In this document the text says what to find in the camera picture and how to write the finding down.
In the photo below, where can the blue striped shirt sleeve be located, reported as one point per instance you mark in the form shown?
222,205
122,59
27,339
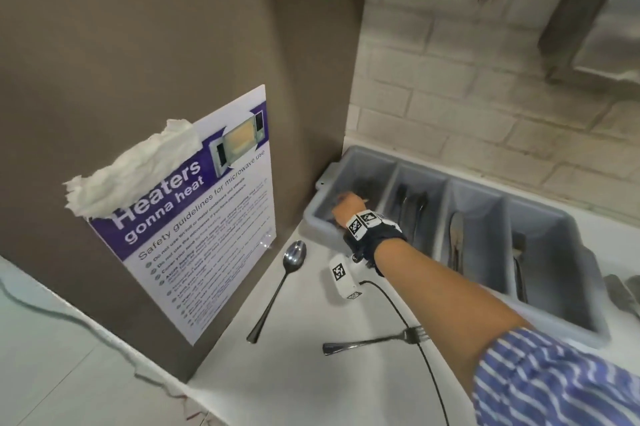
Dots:
550,380

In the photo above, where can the steel table knife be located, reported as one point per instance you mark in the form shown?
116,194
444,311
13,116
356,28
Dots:
456,235

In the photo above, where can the steel paper towel dispenser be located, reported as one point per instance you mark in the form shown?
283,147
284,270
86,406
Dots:
610,30

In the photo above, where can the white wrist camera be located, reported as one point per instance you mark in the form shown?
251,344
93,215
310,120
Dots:
342,280

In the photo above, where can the grey plastic cutlery tray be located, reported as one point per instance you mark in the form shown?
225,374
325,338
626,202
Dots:
555,285

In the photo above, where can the brown cabinet panel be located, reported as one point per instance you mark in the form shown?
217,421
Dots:
150,15

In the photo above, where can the white and purple poster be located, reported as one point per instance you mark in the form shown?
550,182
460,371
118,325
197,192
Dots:
200,240

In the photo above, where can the crumpled white paper wad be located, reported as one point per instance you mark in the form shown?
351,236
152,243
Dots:
130,170

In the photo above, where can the person's left hand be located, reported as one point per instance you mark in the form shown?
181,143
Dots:
347,208

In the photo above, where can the steel tongs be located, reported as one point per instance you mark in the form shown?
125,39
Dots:
617,290

